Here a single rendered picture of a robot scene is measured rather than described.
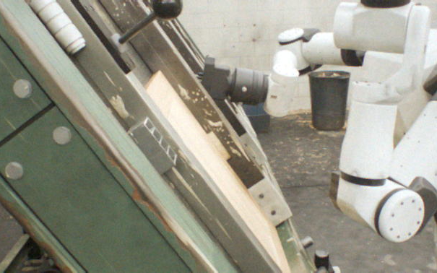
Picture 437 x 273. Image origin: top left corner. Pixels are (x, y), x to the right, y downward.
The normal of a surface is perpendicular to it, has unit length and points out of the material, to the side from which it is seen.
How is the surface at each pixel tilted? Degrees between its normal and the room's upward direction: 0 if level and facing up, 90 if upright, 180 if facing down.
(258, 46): 90
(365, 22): 105
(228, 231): 90
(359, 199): 84
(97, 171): 90
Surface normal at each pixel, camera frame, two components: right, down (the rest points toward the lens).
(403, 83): -0.51, 0.15
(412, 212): 0.37, 0.22
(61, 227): 0.04, 0.26
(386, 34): -0.49, 0.49
